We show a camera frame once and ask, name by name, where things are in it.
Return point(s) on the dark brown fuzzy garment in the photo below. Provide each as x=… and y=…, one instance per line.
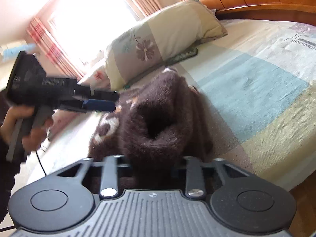
x=154, y=127

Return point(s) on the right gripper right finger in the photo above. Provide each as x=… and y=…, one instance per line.
x=195, y=183

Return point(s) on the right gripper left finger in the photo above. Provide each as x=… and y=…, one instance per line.
x=109, y=178

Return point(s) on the red striped curtain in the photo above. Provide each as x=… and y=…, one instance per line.
x=74, y=34

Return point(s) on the person's left hand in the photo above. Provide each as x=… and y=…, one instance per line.
x=31, y=142

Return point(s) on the floral patchwork pillow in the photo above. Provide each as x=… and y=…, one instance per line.
x=159, y=37

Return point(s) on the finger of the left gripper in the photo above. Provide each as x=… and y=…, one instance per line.
x=86, y=92
x=99, y=105

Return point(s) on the pastel patchwork bed sheet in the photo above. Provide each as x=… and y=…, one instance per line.
x=258, y=86

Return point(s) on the dark green patterned packet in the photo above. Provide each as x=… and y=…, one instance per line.
x=186, y=54

